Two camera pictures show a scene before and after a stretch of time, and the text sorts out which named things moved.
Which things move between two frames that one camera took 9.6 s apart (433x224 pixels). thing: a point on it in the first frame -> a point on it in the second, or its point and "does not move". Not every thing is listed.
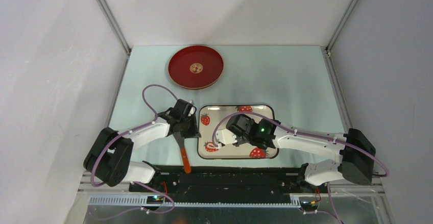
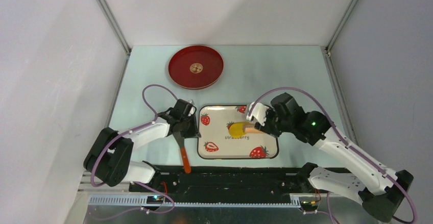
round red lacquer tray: [196, 67] does not move
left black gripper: [193, 132] does not move
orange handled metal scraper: [180, 140] does not move
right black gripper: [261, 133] -> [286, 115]
